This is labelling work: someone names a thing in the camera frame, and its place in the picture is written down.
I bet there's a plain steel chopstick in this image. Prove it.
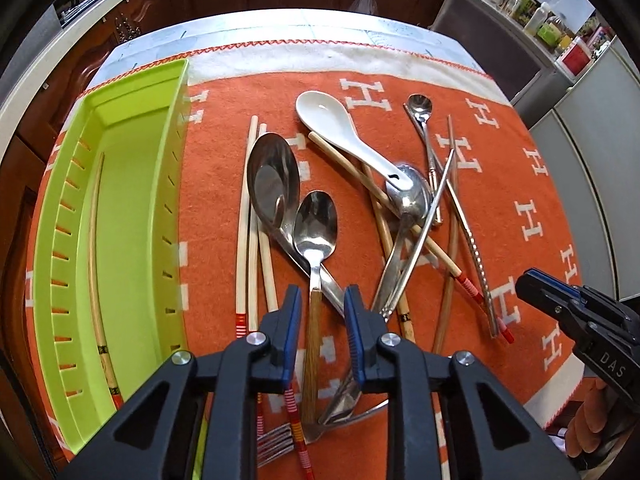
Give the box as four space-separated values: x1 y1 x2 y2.
380 148 457 322

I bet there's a wooden-handled steel spoon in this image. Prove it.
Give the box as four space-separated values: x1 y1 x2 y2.
293 190 337 425

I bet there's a twisted steel chopstick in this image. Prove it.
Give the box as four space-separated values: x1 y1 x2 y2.
403 104 500 338

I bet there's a large steel oval spoon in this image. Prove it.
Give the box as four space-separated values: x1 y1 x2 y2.
246 132 347 317

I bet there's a large steel serving spoon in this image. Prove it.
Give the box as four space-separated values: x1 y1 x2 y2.
371 162 430 322

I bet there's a person's right hand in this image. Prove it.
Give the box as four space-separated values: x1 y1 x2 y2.
564 379 608 457

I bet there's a steel fork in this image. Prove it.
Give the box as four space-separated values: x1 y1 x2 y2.
257 378 388 470

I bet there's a green plastic utensil tray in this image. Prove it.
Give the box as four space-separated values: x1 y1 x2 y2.
25 60 190 457

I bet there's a grey refrigerator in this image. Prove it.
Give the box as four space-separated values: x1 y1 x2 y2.
530 38 639 300

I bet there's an orange H-pattern blanket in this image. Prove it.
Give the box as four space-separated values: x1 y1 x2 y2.
22 39 586 480

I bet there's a red box on fridge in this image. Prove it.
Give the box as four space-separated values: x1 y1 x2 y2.
556 37 592 78

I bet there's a white ceramic soup spoon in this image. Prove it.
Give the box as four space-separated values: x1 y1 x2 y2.
295 90 413 191

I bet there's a small gold-handled teaspoon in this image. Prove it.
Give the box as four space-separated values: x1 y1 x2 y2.
406 93 438 197

